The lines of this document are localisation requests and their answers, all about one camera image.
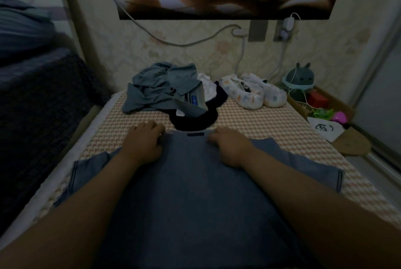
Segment person's right hand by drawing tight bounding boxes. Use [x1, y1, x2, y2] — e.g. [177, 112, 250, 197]
[208, 127, 258, 168]

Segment person's left hand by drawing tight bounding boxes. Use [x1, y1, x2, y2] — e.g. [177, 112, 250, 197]
[120, 120, 167, 166]

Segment black garment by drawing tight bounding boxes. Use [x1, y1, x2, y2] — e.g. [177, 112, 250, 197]
[169, 81, 229, 132]

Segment white polo shirt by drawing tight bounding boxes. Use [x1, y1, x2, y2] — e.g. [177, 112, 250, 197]
[197, 73, 219, 102]

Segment blue polo shirt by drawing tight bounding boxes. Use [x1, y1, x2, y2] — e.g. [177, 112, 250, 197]
[53, 127, 344, 269]

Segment person's left forearm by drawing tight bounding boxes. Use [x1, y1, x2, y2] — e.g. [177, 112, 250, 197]
[0, 153, 142, 269]

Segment person's right forearm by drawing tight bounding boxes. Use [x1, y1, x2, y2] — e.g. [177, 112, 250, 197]
[243, 148, 401, 269]

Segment white printed card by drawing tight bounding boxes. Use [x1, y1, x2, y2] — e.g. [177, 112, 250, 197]
[307, 117, 345, 143]

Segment teal round bunny lamp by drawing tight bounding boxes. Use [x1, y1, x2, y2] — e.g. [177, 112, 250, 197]
[282, 62, 316, 93]

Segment green toy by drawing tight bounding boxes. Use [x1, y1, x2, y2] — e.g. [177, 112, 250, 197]
[311, 108, 335, 120]

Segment red toy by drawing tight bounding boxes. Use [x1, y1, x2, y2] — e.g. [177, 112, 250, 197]
[307, 90, 330, 109]

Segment dark patterned bed cover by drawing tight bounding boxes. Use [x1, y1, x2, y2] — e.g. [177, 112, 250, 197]
[0, 47, 104, 235]

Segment pink ball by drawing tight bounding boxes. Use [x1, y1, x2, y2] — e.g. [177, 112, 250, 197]
[332, 111, 348, 125]

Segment wooden bedside tray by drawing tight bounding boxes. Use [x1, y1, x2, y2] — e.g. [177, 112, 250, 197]
[287, 86, 372, 156]

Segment white charger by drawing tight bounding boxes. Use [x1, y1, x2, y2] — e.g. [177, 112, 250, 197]
[280, 15, 296, 42]

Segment grey sliding door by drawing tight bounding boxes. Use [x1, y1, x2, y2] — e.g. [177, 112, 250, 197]
[348, 21, 401, 173]

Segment grey-green pillow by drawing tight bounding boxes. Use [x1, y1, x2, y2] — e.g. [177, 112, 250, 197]
[0, 8, 56, 60]

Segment thin white charger cable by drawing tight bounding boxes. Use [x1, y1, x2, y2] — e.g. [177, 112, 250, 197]
[266, 40, 295, 85]

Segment long white cable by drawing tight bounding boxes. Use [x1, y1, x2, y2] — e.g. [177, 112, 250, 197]
[81, 0, 245, 47]

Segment grey wall socket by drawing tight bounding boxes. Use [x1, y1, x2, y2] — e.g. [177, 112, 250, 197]
[248, 20, 268, 42]

